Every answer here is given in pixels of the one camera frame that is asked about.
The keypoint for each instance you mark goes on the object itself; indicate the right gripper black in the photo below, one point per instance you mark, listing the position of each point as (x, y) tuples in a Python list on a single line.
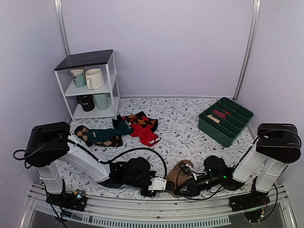
[(192, 187)]

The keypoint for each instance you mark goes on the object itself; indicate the tan ribbed sock brown cuff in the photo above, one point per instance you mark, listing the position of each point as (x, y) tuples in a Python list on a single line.
[(177, 176)]

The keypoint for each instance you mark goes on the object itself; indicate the green divided storage box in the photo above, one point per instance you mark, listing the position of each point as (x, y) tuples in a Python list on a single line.
[(230, 128)]

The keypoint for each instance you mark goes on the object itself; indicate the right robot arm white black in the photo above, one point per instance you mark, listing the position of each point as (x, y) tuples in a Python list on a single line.
[(278, 145)]

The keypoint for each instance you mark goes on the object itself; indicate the black sock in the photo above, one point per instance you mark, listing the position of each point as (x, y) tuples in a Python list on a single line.
[(117, 121)]

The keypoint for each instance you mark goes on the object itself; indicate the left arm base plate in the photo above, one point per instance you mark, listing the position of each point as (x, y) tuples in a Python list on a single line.
[(75, 200)]

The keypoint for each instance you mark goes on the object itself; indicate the dark teal sock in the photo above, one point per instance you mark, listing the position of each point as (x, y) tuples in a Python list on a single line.
[(103, 135)]

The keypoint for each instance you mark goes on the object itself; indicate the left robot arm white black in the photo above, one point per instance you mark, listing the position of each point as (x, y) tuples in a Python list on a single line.
[(51, 142)]

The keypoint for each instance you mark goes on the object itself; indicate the red sock white trim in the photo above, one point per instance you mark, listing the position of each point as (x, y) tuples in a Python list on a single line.
[(146, 136)]

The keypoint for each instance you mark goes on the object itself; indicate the argyle brown orange sock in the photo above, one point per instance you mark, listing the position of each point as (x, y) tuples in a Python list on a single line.
[(144, 121)]

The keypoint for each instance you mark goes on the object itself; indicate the argyle sock brown beige left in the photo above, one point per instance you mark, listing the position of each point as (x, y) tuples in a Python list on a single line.
[(86, 135)]

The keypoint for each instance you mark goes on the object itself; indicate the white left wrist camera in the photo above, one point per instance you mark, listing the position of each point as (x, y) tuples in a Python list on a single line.
[(157, 183)]

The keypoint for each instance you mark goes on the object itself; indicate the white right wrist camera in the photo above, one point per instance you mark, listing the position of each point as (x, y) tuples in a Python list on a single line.
[(187, 169)]

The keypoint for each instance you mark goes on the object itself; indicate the left aluminium corner post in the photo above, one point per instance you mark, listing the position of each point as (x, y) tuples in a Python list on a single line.
[(61, 26)]

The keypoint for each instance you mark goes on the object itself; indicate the aluminium corner post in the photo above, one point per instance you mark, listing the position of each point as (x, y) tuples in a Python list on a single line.
[(61, 26), (248, 50)]

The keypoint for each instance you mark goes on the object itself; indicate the right aluminium corner post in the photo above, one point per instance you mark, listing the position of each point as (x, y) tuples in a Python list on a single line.
[(248, 50)]

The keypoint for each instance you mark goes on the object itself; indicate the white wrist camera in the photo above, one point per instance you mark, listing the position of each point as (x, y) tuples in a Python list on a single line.
[(187, 169), (157, 183)]

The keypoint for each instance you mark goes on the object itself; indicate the rolled red sock in box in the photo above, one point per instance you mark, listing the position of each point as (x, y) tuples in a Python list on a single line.
[(222, 115)]

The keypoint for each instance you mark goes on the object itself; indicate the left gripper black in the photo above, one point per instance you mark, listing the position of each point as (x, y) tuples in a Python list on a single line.
[(153, 193)]

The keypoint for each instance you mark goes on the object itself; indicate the black mug white text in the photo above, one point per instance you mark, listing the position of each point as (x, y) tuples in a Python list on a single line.
[(86, 102)]

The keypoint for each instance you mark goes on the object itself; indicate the rolled beige sock in box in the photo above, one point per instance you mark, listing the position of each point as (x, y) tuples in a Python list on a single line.
[(213, 118)]

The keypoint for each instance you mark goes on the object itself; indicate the aluminium front rail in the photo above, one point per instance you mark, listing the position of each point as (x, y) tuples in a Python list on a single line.
[(103, 212)]

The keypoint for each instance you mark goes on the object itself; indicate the teal patterned mug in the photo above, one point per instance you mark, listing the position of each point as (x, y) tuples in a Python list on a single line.
[(78, 77)]

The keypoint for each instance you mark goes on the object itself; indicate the cream ceramic mug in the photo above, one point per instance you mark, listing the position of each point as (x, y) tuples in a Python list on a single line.
[(94, 78)]

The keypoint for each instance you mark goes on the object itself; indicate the white metal shelf black top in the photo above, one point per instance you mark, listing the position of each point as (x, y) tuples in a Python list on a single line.
[(103, 59)]

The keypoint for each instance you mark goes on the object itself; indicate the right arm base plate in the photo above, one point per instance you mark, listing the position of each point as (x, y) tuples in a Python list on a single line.
[(249, 201)]

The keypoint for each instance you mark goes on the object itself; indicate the pale green mug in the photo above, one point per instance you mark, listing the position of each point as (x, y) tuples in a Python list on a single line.
[(101, 101)]

